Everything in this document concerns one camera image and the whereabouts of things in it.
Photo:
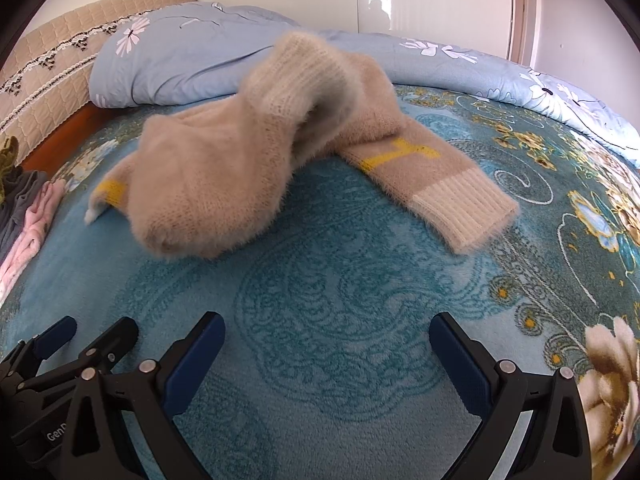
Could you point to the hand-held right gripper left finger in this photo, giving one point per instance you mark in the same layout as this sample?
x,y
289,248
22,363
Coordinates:
x,y
192,370

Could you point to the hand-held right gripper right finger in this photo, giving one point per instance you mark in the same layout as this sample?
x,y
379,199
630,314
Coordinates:
x,y
462,370

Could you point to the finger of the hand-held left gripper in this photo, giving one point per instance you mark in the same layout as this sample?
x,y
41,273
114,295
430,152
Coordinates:
x,y
55,337
117,342

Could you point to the beige fuzzy sweater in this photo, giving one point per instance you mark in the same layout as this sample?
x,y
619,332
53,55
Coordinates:
x,y
215,170

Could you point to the folded pink garment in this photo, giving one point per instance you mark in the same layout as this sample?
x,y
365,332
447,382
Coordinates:
x,y
30,235

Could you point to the folded grey garment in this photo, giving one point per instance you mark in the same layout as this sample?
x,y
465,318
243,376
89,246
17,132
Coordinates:
x,y
20,195

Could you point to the teal floral blanket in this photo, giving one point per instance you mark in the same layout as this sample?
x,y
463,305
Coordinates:
x,y
325,280

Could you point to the folded olive green garment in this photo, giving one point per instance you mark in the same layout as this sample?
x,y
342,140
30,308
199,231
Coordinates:
x,y
7,152

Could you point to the beige quilted headboard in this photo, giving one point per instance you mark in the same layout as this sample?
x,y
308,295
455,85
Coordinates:
x,y
55,55

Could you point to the light blue floral duvet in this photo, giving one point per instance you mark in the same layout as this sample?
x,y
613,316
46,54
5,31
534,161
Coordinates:
x,y
200,55

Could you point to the wooden bed frame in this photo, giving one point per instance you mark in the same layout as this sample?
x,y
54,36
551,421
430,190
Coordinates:
x,y
60,140

